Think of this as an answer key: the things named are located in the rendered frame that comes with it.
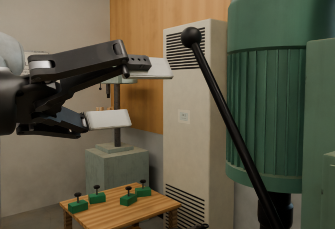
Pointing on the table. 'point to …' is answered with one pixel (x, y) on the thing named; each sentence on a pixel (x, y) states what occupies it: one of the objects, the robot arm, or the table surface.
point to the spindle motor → (272, 77)
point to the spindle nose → (283, 214)
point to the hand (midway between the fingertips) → (140, 96)
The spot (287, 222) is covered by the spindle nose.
